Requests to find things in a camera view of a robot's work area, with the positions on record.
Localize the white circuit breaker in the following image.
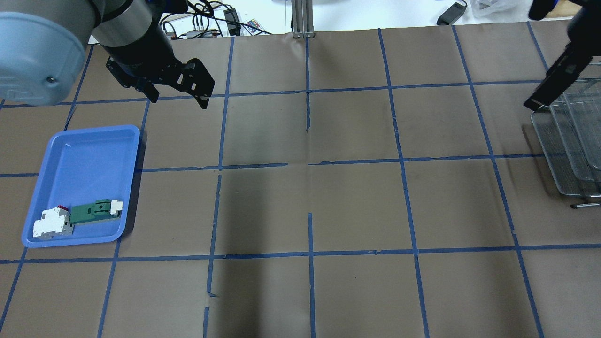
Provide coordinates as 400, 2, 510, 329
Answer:
32, 207, 74, 240

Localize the clear plastic bag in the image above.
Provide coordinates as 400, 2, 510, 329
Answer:
469, 0, 532, 18

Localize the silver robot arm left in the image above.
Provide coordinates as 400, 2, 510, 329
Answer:
0, 0, 215, 109

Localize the black power adapter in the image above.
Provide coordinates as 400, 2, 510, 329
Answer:
436, 0, 468, 26

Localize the wire mesh shelf rack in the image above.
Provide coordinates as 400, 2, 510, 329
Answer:
532, 77, 600, 209

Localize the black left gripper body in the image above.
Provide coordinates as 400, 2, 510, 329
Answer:
105, 36, 216, 109

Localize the aluminium frame post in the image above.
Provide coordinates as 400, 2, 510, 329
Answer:
291, 0, 315, 39

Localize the blue plastic tray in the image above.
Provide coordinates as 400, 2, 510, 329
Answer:
21, 124, 141, 248

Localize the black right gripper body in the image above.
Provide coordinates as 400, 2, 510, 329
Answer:
524, 0, 601, 111

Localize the green terminal block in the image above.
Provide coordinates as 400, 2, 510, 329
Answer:
69, 199, 124, 224

